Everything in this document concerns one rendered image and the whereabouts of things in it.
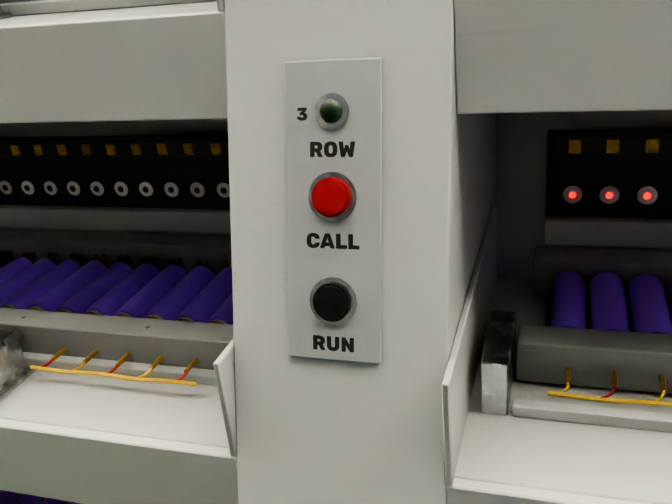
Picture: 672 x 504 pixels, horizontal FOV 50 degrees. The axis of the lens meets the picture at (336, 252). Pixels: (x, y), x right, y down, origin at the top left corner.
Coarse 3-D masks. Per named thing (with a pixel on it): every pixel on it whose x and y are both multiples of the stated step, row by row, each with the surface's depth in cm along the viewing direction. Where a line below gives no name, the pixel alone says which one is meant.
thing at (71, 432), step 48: (48, 384) 39; (96, 384) 39; (144, 384) 39; (0, 432) 36; (48, 432) 35; (96, 432) 35; (144, 432) 35; (192, 432) 34; (0, 480) 38; (48, 480) 37; (96, 480) 36; (144, 480) 35; (192, 480) 34
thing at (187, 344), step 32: (0, 320) 42; (32, 320) 41; (64, 320) 41; (96, 320) 41; (128, 320) 40; (160, 320) 40; (32, 352) 42; (64, 352) 41; (96, 352) 40; (128, 352) 39; (160, 352) 39; (192, 352) 38; (192, 384) 37
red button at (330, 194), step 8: (320, 184) 29; (328, 184) 29; (336, 184) 29; (344, 184) 29; (312, 192) 29; (320, 192) 29; (328, 192) 29; (336, 192) 29; (344, 192) 29; (312, 200) 29; (320, 200) 29; (328, 200) 29; (336, 200) 29; (344, 200) 29; (320, 208) 29; (328, 208) 29; (336, 208) 29; (344, 208) 29; (328, 216) 29
